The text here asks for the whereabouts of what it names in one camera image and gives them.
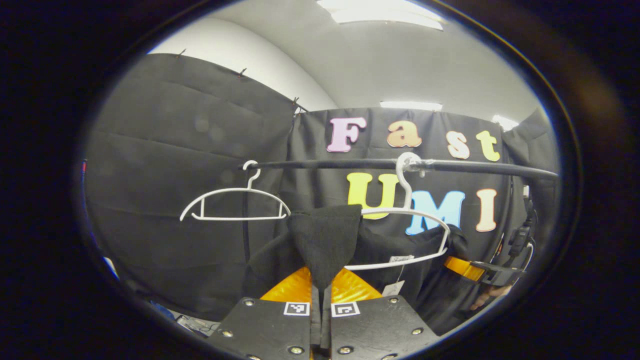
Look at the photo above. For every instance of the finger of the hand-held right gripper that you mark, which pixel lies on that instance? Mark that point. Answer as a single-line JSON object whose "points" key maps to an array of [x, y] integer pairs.
{"points": [[462, 268]]}

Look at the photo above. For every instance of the long ceiling light panel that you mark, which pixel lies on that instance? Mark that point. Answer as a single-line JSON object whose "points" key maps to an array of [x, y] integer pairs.
{"points": [[411, 105]]}

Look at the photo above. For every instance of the small ceiling light panel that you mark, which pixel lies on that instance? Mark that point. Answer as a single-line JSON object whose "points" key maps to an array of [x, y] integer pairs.
{"points": [[505, 122]]}

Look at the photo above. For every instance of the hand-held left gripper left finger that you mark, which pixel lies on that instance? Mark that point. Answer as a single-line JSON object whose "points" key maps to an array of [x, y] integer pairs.
{"points": [[270, 325]]}

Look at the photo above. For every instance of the black garment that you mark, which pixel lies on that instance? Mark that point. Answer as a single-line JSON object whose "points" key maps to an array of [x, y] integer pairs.
{"points": [[325, 240]]}

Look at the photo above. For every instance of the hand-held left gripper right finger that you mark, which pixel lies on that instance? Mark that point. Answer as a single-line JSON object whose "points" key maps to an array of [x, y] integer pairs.
{"points": [[370, 327]]}

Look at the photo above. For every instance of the black backdrop cloth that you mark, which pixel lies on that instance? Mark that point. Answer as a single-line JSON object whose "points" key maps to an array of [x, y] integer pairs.
{"points": [[165, 150]]}

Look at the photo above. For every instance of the white clothes hanger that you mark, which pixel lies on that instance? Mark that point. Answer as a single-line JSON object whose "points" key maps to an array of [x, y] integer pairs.
{"points": [[406, 190], [235, 190]]}

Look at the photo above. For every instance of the large ceiling light panel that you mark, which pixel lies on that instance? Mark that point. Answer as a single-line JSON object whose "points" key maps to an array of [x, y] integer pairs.
{"points": [[382, 12]]}

